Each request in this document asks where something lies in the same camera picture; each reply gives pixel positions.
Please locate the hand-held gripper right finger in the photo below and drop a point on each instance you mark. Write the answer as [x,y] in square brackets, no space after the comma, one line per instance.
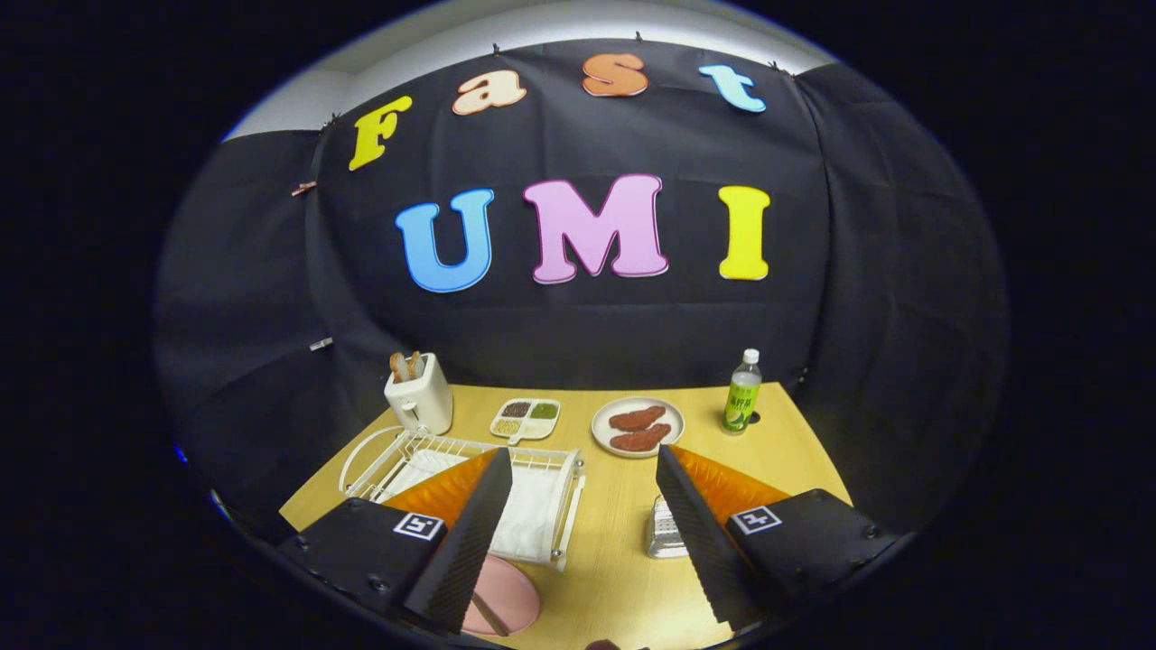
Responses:
[695,542]

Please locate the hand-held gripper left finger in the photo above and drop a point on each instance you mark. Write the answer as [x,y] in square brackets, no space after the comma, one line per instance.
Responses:
[470,542]

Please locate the pink plate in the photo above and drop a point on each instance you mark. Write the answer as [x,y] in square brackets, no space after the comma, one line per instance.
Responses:
[515,591]

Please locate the white round plate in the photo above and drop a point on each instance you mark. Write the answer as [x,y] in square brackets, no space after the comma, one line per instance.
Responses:
[674,420]

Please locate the white drip mat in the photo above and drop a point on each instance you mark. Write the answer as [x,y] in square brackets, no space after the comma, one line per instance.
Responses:
[533,515]

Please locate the reddish brown meat piece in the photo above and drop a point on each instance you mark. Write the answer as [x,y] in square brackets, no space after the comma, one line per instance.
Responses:
[639,440]
[637,418]

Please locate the white divided snack tray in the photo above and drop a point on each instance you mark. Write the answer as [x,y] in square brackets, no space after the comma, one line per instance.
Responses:
[524,424]

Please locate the white toaster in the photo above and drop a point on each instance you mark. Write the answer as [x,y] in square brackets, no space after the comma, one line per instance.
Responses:
[424,402]

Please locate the green label drink bottle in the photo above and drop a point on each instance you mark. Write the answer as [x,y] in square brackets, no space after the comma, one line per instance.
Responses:
[741,402]

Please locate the toast slice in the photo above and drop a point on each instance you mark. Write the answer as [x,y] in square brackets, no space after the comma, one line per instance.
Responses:
[398,366]
[414,363]

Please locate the wooden clothespin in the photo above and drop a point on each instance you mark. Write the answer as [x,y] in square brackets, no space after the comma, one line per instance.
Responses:
[304,189]

